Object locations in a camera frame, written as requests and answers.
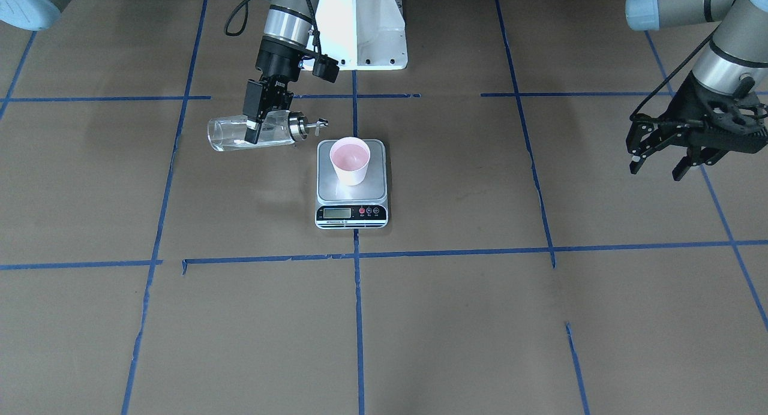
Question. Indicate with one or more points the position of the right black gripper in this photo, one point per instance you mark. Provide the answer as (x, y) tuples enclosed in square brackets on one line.
[(276, 62)]

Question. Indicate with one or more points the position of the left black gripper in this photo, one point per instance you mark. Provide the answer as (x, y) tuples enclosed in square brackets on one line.
[(690, 107)]

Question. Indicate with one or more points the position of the clear glass sauce bottle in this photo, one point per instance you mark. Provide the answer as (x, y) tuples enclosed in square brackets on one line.
[(280, 127)]

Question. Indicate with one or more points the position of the pink paper cup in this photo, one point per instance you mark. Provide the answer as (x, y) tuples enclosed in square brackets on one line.
[(350, 157)]

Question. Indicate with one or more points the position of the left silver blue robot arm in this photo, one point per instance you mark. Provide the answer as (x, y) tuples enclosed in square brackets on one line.
[(736, 45)]

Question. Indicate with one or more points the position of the silver digital kitchen scale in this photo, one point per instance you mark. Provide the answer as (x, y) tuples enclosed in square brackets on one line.
[(340, 206)]

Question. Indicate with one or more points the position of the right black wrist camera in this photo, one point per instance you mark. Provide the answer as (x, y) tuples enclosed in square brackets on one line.
[(325, 68)]

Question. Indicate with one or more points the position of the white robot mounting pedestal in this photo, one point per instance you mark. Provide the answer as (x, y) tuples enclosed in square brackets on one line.
[(364, 35)]

